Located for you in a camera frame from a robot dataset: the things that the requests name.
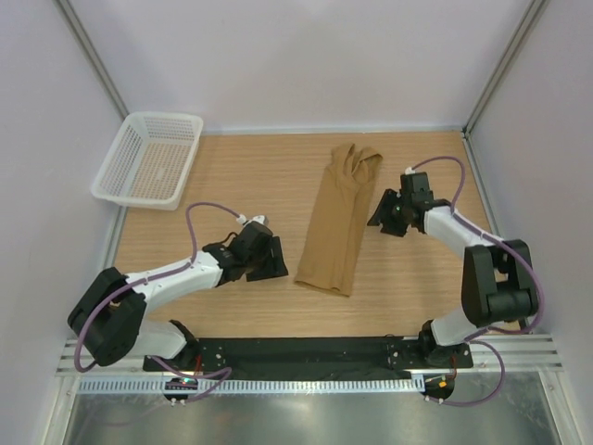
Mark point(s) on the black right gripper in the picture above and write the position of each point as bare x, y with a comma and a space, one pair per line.
382, 214

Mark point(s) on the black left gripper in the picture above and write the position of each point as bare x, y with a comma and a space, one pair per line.
275, 266

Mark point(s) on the tan ribbed tank top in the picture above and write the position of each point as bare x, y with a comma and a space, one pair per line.
338, 220

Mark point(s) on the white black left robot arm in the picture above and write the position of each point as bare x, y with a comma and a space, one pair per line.
110, 319

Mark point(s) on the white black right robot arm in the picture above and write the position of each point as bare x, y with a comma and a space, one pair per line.
498, 283

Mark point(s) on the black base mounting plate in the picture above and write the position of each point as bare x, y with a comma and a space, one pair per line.
318, 358

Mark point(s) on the white perforated plastic basket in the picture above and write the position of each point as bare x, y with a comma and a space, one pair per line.
148, 162

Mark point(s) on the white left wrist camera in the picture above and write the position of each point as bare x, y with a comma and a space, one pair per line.
260, 219

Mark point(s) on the slotted grey cable duct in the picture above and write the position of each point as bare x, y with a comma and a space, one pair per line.
170, 385

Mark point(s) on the aluminium frame rail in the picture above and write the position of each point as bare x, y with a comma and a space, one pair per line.
522, 353

